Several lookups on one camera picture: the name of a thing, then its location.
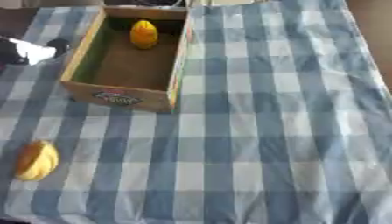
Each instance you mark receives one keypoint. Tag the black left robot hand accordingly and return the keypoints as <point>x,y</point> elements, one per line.
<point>57,46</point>

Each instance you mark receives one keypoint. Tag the yellow and brown toy fruit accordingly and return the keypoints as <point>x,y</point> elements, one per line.
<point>37,161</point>

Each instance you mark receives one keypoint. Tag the tan cardboard box green inside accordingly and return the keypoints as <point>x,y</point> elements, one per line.
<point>132,70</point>

